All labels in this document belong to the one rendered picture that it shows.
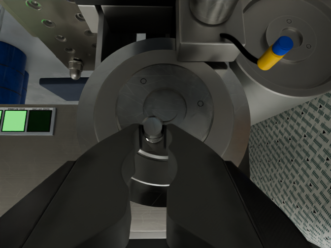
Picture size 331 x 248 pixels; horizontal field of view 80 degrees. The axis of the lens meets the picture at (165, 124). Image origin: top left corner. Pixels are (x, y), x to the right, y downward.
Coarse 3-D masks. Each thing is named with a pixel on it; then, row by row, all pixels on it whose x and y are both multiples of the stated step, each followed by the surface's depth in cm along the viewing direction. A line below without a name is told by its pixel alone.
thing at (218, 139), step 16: (128, 64) 17; (144, 64) 17; (176, 64) 17; (192, 64) 17; (112, 80) 17; (208, 80) 17; (112, 96) 16; (224, 96) 17; (96, 112) 16; (112, 112) 16; (224, 112) 16; (96, 128) 16; (112, 128) 16; (224, 128) 16; (208, 144) 16; (224, 144) 16; (144, 160) 15; (144, 176) 15; (160, 176) 15
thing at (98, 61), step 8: (104, 16) 19; (104, 24) 19; (104, 32) 19; (104, 40) 19; (112, 40) 23; (120, 40) 27; (128, 40) 34; (96, 48) 18; (104, 48) 19; (112, 48) 23; (96, 56) 18; (104, 56) 19; (96, 64) 18
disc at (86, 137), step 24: (120, 48) 18; (144, 48) 18; (168, 48) 18; (96, 72) 17; (216, 72) 18; (96, 96) 17; (240, 96) 17; (240, 120) 17; (240, 144) 16; (144, 192) 16
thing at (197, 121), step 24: (144, 72) 15; (168, 72) 15; (192, 72) 16; (120, 96) 15; (144, 96) 15; (168, 96) 15; (192, 96) 15; (120, 120) 15; (168, 120) 15; (192, 120) 15; (144, 144) 14
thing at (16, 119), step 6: (6, 114) 49; (12, 114) 49; (18, 114) 49; (24, 114) 49; (6, 120) 49; (12, 120) 49; (18, 120) 49; (24, 120) 49; (6, 126) 48; (12, 126) 48; (18, 126) 48
